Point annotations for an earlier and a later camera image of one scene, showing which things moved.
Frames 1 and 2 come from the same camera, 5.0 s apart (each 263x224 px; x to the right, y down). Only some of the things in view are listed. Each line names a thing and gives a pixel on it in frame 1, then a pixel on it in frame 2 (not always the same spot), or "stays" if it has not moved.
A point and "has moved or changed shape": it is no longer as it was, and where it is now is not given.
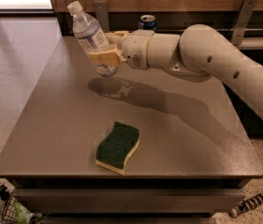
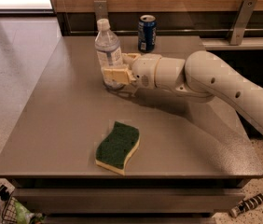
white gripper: x=135 y=49 to x=145 y=69
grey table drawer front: x=134 y=200 stays
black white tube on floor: x=254 y=201 stays
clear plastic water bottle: x=89 y=36 has moved or changed shape
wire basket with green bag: x=15 y=213 stays
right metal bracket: x=246 y=11 stays
